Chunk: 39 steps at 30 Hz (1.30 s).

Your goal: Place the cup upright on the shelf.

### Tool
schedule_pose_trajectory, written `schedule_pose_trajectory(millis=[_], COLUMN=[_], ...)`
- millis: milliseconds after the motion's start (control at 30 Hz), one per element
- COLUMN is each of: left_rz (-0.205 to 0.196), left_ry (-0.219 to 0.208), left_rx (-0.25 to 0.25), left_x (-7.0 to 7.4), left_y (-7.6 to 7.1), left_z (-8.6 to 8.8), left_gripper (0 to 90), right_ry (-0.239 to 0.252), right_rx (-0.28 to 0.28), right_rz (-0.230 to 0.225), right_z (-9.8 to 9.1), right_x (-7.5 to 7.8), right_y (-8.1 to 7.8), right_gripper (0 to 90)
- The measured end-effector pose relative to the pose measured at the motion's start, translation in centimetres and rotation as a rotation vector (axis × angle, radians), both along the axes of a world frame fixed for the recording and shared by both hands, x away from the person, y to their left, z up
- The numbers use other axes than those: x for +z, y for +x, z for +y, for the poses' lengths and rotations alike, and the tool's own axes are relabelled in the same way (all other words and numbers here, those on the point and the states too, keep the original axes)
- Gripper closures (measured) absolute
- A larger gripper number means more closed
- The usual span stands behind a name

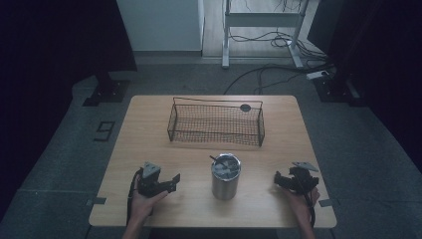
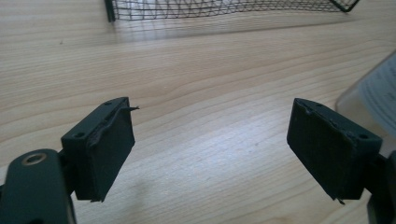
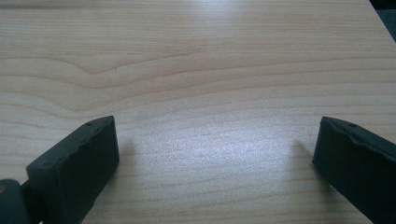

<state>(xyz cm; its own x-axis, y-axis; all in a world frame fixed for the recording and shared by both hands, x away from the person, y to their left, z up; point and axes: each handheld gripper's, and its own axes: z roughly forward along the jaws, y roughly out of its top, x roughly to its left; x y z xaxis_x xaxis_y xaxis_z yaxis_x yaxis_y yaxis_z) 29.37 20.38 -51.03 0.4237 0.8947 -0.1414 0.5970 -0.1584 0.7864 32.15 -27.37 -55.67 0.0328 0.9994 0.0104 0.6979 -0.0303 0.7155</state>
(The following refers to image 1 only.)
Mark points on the black tape floor marking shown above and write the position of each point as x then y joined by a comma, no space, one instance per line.
104,131

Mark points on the stainless steel tumbler cup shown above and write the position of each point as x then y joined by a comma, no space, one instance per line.
225,181

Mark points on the white cabinet panel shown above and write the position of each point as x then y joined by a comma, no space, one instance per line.
162,23

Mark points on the dark curtain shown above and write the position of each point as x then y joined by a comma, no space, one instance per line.
49,49
381,66

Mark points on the white power strip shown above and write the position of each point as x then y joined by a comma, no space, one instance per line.
316,75

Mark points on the white desk frame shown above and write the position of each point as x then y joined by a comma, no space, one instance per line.
262,19

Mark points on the grey tape piece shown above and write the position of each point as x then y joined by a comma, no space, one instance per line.
325,202
97,200

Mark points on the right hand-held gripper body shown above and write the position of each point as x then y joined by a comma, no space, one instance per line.
303,179

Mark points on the black stand base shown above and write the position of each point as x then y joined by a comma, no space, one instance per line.
107,91
335,89

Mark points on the dark straw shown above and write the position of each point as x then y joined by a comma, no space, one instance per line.
217,160

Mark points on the person's right hand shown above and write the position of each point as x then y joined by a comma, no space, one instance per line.
300,204

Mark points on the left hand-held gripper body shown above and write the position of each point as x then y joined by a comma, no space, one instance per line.
150,181

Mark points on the person's left hand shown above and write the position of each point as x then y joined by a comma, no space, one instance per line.
143,205

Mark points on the black round table grommet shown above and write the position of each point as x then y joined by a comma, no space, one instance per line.
245,107

